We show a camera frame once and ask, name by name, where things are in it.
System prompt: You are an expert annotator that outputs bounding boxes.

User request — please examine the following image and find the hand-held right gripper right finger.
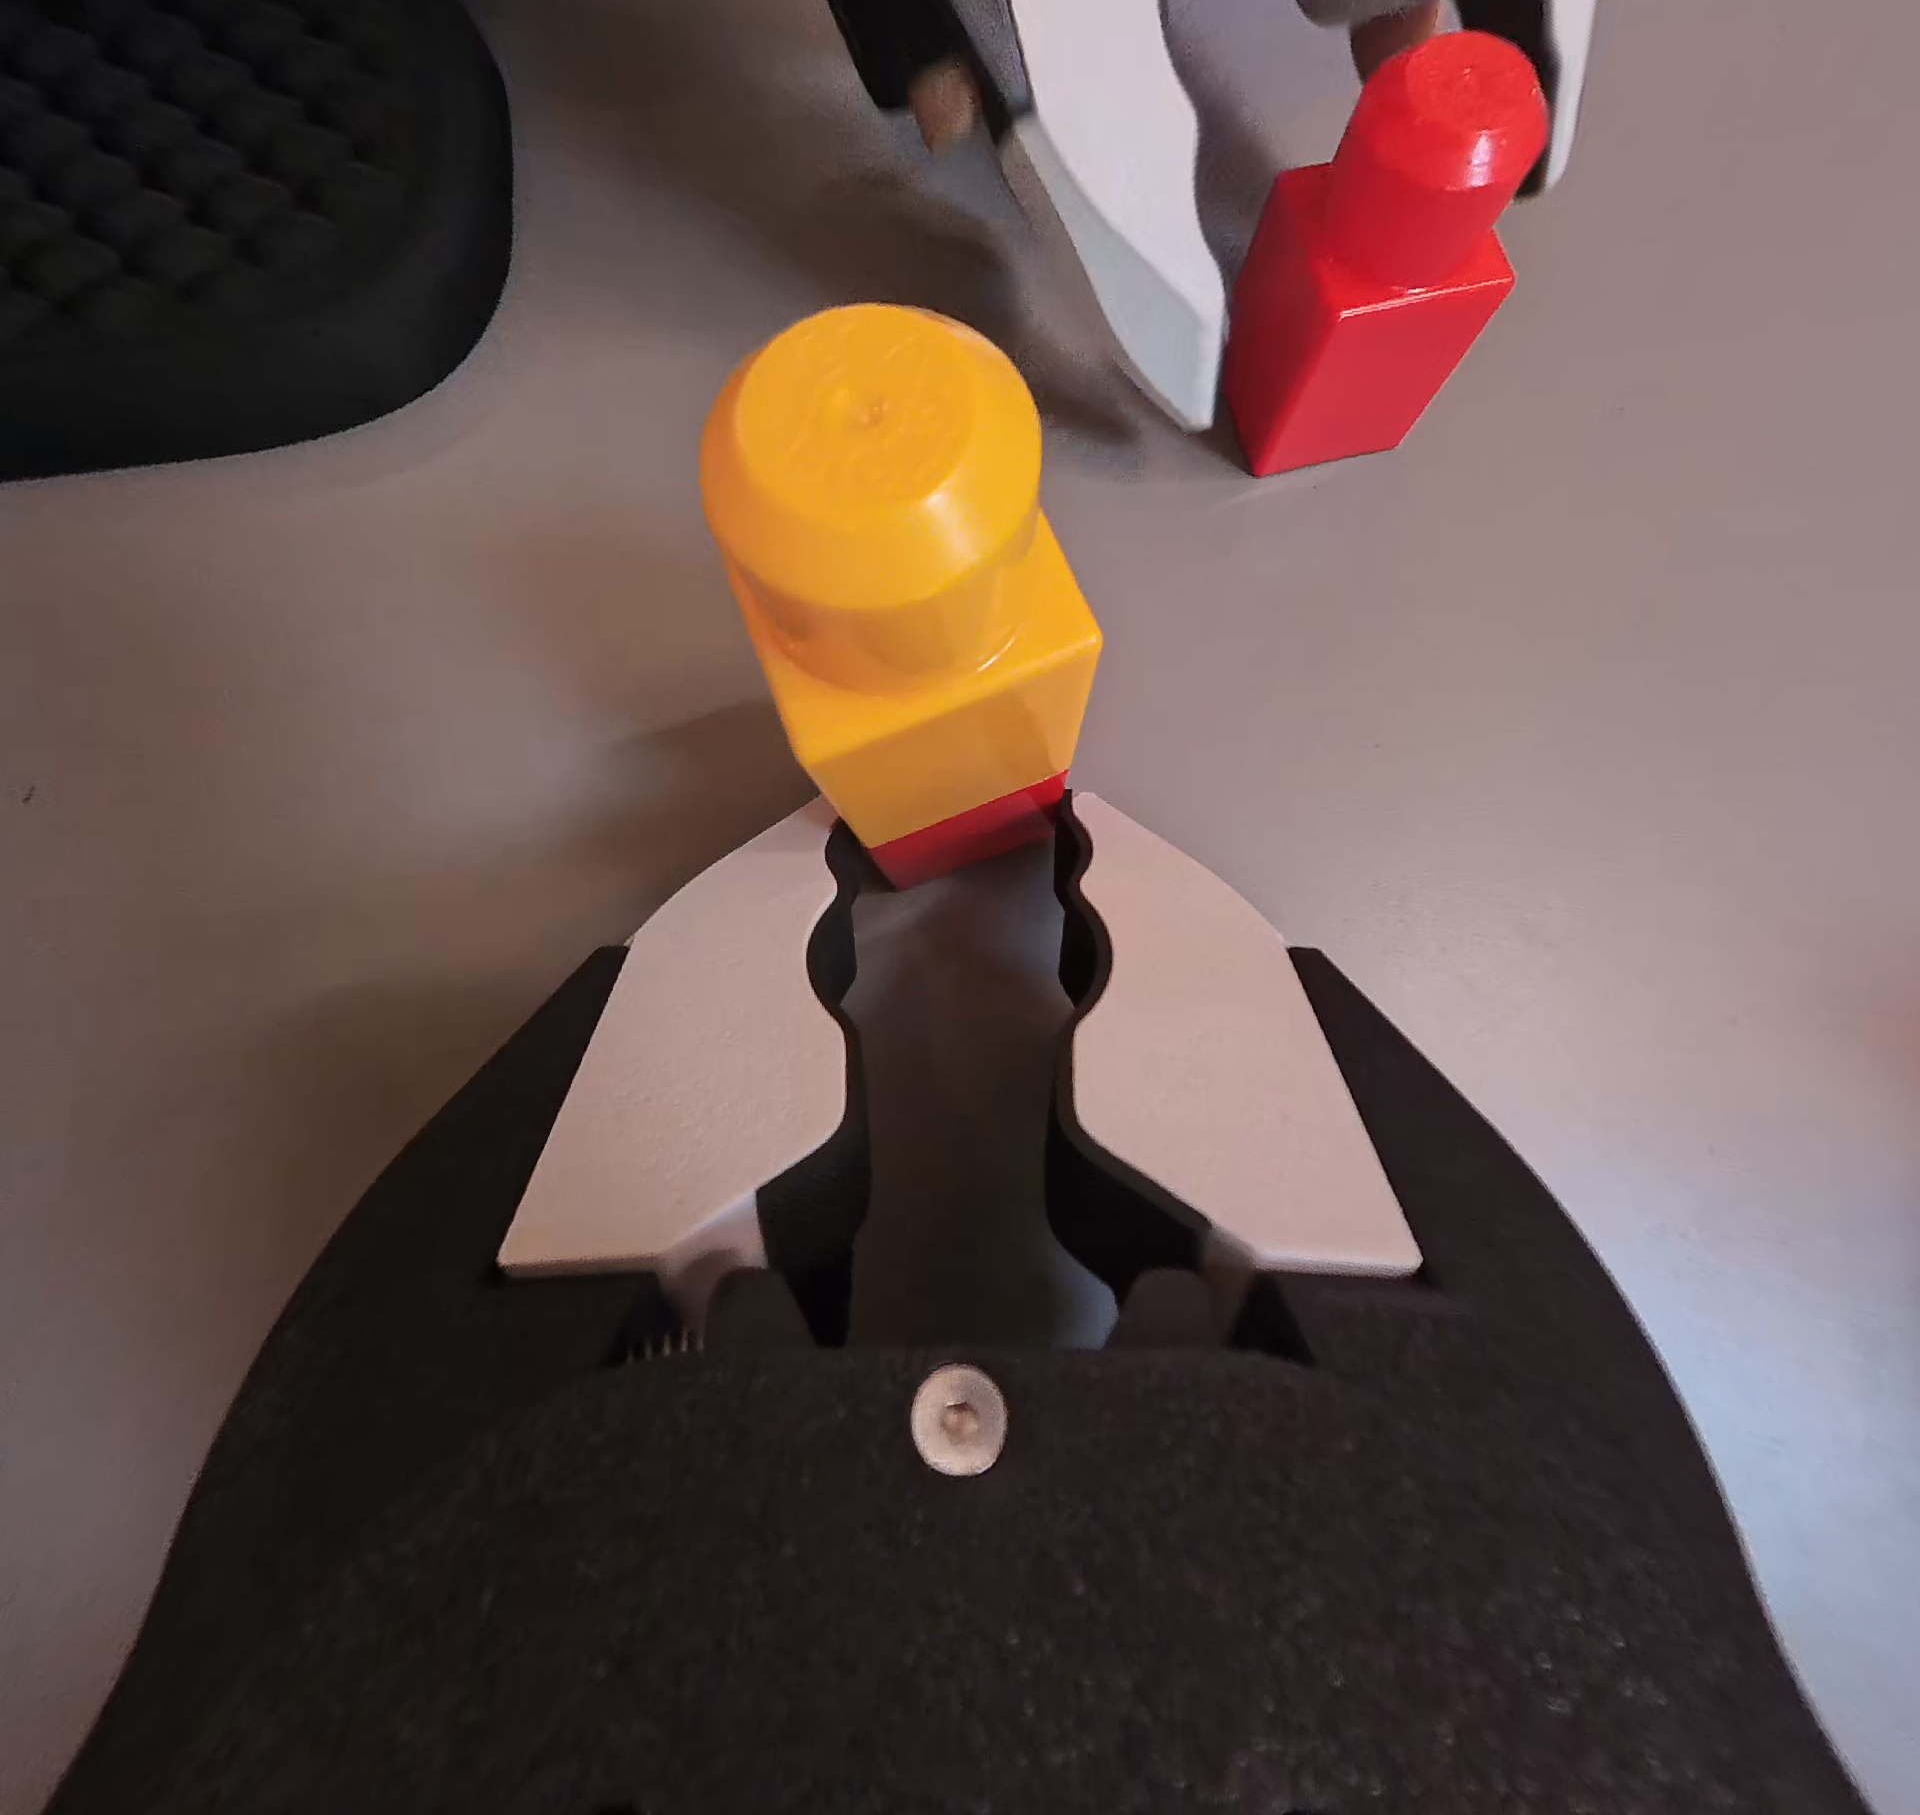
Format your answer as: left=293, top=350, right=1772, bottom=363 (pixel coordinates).
left=1049, top=790, right=1424, bottom=1280

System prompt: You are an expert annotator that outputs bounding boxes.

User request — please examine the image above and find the black textured pad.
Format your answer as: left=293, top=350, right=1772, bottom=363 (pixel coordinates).
left=0, top=0, right=514, bottom=484

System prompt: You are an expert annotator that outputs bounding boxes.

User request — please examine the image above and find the yellow mega block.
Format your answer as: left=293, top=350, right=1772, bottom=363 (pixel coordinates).
left=697, top=304, right=1104, bottom=858

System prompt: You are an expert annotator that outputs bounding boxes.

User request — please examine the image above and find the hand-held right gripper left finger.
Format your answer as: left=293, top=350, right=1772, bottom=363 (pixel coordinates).
left=495, top=794, right=873, bottom=1307

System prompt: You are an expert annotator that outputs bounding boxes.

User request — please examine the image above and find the red mega block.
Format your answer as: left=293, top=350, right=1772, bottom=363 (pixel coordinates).
left=861, top=778, right=1071, bottom=891
left=1222, top=30, right=1551, bottom=479

